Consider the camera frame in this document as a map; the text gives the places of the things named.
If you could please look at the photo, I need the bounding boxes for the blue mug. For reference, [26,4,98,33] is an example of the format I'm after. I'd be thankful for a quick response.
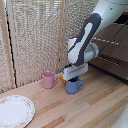
[65,76,84,95]

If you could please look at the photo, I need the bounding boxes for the wooden post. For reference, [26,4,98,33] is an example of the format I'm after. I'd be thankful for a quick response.
[55,0,68,75]
[0,0,17,90]

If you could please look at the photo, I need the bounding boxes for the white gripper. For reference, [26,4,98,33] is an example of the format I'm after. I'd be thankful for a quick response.
[62,63,90,82]

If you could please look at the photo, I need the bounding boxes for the black thin pole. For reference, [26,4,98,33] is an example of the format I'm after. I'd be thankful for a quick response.
[5,0,19,89]

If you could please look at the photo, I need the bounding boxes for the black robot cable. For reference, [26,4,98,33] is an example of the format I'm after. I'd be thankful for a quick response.
[99,19,128,53]

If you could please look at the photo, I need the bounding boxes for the pink mug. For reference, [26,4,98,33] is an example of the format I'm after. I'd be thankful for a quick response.
[41,70,59,90]

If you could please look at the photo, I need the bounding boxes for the white plate with patterned rim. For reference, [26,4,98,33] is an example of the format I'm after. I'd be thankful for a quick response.
[0,94,36,128]

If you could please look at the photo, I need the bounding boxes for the dark drawer cabinet frame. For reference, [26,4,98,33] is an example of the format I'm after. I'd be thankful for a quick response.
[87,9,128,82]

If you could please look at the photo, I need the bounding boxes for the bamboo blind screen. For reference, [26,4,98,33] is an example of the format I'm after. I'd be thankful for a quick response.
[0,0,101,94]

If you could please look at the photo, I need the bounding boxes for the silver bar handle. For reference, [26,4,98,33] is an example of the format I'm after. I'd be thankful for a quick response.
[97,54,123,67]
[94,36,121,46]

